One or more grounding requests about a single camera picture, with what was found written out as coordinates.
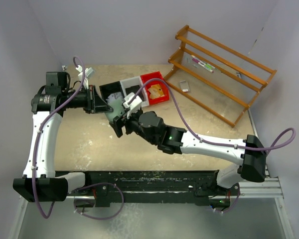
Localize black bin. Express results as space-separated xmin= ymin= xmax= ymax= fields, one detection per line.
xmin=99 ymin=81 xmax=124 ymax=102

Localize wooden rack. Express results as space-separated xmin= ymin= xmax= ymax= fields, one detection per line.
xmin=164 ymin=25 xmax=277 ymax=127

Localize orange cards in red bin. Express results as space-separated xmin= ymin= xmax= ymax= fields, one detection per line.
xmin=148 ymin=84 xmax=164 ymax=100

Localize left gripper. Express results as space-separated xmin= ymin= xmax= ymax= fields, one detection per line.
xmin=62 ymin=84 xmax=112 ymax=114

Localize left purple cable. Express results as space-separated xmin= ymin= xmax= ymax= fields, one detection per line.
xmin=31 ymin=56 xmax=86 ymax=220

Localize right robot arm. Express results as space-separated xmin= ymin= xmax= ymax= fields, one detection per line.
xmin=110 ymin=110 xmax=267 ymax=195

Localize green marker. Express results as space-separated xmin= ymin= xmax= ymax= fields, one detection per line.
xmin=191 ymin=55 xmax=215 ymax=69

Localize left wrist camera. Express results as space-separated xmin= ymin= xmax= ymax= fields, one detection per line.
xmin=76 ymin=65 xmax=95 ymax=88

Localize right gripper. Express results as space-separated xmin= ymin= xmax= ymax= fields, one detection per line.
xmin=109 ymin=106 xmax=157 ymax=144

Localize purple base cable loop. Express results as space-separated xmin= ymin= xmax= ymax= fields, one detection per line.
xmin=73 ymin=182 xmax=125 ymax=220

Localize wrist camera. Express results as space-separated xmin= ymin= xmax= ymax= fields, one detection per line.
xmin=122 ymin=93 xmax=142 ymax=113
xmin=76 ymin=65 xmax=95 ymax=88

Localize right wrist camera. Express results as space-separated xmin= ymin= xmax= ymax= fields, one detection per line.
xmin=122 ymin=93 xmax=142 ymax=113

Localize aluminium frame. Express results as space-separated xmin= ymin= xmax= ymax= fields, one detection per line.
xmin=10 ymin=178 xmax=294 ymax=239

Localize white bin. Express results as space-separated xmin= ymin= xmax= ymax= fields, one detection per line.
xmin=120 ymin=76 xmax=149 ymax=108

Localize pink marker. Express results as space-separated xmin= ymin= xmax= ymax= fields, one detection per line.
xmin=192 ymin=58 xmax=214 ymax=73

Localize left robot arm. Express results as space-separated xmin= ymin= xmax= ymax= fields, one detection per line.
xmin=12 ymin=68 xmax=113 ymax=202

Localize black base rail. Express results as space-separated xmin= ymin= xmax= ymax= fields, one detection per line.
xmin=70 ymin=171 xmax=240 ymax=208

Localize red bin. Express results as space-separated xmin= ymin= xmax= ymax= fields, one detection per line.
xmin=141 ymin=71 xmax=169 ymax=106

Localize green card holder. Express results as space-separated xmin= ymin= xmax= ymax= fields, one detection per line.
xmin=105 ymin=99 xmax=125 ymax=125

